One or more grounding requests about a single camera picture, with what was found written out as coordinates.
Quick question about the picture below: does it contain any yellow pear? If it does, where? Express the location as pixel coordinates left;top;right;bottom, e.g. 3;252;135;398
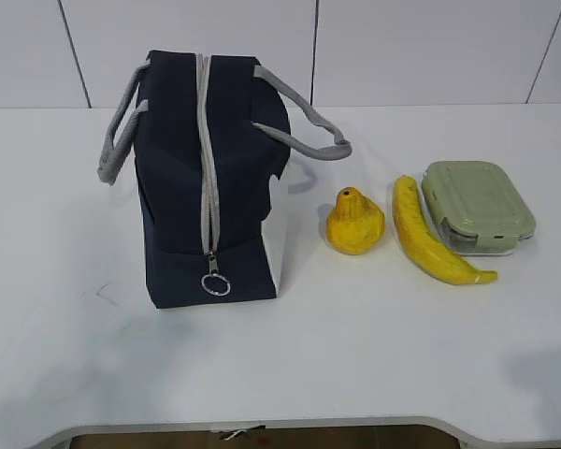
326;187;385;255

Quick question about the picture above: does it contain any navy blue lunch bag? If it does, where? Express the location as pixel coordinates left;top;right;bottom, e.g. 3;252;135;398
96;49;353;311

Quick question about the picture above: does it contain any yellow banana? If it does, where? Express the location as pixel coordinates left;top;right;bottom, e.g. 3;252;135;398
392;175;498;285

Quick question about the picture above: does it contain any green lid glass container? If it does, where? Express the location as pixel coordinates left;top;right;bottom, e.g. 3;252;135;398
421;161;536;256

